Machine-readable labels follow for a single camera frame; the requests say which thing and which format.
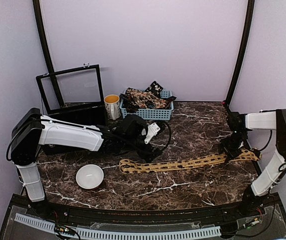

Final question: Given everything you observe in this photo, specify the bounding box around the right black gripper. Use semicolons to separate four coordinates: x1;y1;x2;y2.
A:
219;131;248;163

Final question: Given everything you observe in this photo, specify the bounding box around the yellow beetle-pattern tie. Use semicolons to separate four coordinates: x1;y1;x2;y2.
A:
119;148;261;174

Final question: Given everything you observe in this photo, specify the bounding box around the white bowl orange outside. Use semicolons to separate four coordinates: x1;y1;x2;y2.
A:
76;164;104;190

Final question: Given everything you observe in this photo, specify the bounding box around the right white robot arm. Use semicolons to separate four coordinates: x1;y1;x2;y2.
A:
218;108;286;217

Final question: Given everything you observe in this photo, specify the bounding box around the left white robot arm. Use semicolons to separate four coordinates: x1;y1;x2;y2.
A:
6;108;163;218

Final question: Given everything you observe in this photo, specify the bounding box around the white mug yellow inside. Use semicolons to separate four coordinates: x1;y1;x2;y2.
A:
104;94;121;121

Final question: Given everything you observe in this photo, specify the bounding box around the floral patterned tie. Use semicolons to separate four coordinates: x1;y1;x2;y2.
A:
120;88;176;113

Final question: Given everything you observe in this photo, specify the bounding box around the light blue plastic basket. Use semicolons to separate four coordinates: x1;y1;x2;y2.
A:
120;99;174;121

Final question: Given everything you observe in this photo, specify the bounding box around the black floral tie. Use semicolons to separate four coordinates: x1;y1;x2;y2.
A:
145;81;163;95

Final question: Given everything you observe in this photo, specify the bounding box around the black display box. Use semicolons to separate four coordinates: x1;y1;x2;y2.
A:
36;63;110;156

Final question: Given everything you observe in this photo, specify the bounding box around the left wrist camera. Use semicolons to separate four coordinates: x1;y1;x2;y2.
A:
121;114;148;136

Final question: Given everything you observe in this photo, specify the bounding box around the black front rail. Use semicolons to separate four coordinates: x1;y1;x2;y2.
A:
5;193;286;226

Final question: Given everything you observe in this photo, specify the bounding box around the right black frame post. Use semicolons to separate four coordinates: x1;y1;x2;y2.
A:
223;0;255;109

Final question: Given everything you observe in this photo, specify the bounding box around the black frame post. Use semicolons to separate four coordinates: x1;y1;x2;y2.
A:
223;0;255;109
32;0;64;108

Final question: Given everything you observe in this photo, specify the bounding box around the white cable duct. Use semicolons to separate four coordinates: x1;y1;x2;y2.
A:
14;213;221;240

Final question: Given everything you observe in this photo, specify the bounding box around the left black frame post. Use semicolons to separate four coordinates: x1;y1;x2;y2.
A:
32;0;64;108

